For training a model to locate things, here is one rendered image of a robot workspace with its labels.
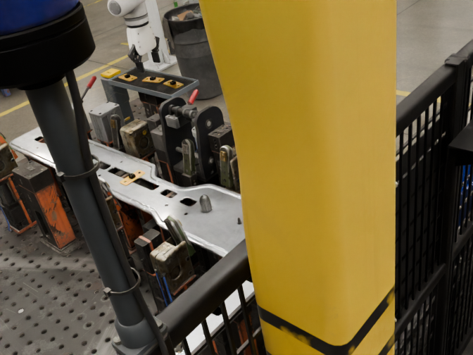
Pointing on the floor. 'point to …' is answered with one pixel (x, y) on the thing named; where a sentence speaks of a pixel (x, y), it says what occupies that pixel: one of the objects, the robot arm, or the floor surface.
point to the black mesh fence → (436, 318)
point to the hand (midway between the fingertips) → (148, 65)
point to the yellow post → (314, 165)
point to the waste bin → (191, 48)
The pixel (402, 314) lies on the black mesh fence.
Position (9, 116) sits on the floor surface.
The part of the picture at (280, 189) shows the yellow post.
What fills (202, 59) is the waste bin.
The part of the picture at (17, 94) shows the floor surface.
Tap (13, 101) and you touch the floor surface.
